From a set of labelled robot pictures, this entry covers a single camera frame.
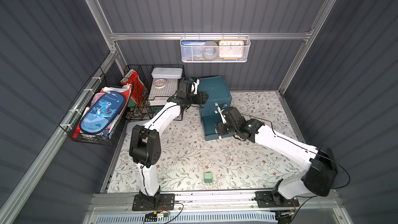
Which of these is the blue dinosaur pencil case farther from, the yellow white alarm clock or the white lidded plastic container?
the yellow white alarm clock

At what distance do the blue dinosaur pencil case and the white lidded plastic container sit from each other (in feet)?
1.12

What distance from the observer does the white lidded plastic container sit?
3.38 feet

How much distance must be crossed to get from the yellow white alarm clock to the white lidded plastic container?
0.99 feet

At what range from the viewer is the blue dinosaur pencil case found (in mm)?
620

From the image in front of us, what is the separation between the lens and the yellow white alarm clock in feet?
2.92

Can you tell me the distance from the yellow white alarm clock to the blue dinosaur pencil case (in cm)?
59
